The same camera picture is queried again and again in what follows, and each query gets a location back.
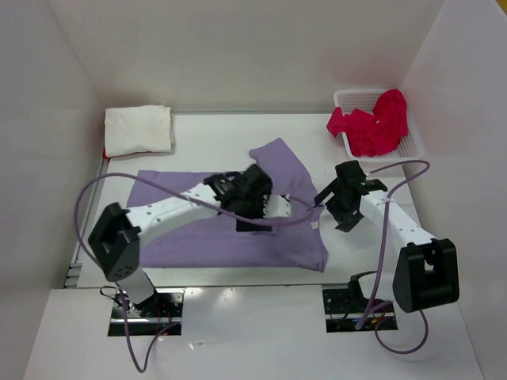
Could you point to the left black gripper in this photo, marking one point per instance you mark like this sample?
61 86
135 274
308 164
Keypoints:
242 226

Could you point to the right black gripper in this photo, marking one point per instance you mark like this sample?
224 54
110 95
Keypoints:
338 215

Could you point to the lavender t shirt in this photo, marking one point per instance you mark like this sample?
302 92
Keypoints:
215 243

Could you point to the white t shirt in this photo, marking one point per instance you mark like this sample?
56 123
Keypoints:
143 129

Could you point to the red t shirt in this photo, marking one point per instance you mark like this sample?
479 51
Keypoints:
104 153

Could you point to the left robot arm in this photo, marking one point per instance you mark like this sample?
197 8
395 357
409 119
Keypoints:
119 234

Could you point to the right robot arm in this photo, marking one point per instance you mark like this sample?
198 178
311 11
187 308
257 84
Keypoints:
426 273

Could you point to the pink t shirt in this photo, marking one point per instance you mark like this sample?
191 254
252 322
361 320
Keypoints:
372 122

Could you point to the white laundry basket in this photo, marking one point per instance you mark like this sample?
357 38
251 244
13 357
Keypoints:
396 130

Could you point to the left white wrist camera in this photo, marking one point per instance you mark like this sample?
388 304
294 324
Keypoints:
277 207

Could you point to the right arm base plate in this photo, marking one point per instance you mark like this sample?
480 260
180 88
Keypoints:
343 309

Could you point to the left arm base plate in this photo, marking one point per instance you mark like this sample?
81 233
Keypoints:
165 315

